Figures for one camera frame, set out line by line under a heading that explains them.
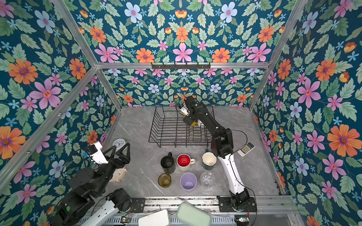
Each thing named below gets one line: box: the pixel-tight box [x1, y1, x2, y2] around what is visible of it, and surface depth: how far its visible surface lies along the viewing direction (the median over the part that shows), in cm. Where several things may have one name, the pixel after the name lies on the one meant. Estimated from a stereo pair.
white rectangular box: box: [138, 209, 170, 226], surface depth 67 cm
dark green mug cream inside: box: [201, 148, 218, 171], surface depth 83 cm
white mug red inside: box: [176, 153, 196, 172], surface depth 85 cm
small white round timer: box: [112, 138, 126, 153], surface depth 97 cm
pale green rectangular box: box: [176, 201, 212, 226], surface depth 70 cm
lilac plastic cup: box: [180, 172, 198, 194], surface depth 79 cm
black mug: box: [160, 151, 176, 174], surface depth 86 cm
